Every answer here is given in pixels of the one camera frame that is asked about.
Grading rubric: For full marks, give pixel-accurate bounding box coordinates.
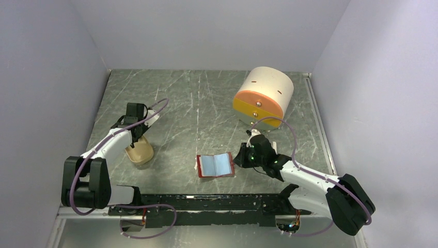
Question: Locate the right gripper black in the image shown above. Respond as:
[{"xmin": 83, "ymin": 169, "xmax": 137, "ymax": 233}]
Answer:
[{"xmin": 232, "ymin": 142, "xmax": 265, "ymax": 168}]

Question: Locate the red leather card holder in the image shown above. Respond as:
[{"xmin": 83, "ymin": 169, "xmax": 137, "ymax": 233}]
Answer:
[{"xmin": 196, "ymin": 152, "xmax": 234, "ymax": 178}]

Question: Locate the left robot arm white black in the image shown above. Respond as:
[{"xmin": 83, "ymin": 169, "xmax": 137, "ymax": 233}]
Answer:
[{"xmin": 61, "ymin": 103, "xmax": 159, "ymax": 215}]

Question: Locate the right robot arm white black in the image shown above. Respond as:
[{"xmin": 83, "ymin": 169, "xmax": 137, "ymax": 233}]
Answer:
[{"xmin": 233, "ymin": 134, "xmax": 376, "ymax": 236}]

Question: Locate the gold metal card tray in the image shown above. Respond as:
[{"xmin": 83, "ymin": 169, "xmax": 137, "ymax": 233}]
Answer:
[{"xmin": 125, "ymin": 135, "xmax": 154, "ymax": 165}]

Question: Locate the cream cylindrical drawer box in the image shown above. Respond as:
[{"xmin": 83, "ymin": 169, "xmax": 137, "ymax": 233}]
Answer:
[{"xmin": 232, "ymin": 67, "xmax": 294, "ymax": 131}]

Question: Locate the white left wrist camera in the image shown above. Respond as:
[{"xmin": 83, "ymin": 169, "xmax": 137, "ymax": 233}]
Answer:
[{"xmin": 145, "ymin": 109, "xmax": 160, "ymax": 126}]

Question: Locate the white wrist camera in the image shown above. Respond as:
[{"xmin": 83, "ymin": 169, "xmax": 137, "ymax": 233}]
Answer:
[
  {"xmin": 145, "ymin": 109, "xmax": 160, "ymax": 126},
  {"xmin": 246, "ymin": 129, "xmax": 261, "ymax": 147}
]

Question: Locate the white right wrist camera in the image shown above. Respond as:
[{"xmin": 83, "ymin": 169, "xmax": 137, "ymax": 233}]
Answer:
[{"xmin": 246, "ymin": 129, "xmax": 261, "ymax": 147}]

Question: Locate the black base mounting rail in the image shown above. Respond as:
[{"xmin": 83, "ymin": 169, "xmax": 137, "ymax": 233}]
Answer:
[{"xmin": 107, "ymin": 193, "xmax": 310, "ymax": 228}]

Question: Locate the aluminium frame rail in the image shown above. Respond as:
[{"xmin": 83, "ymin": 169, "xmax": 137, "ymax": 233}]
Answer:
[{"xmin": 54, "ymin": 194, "xmax": 356, "ymax": 220}]

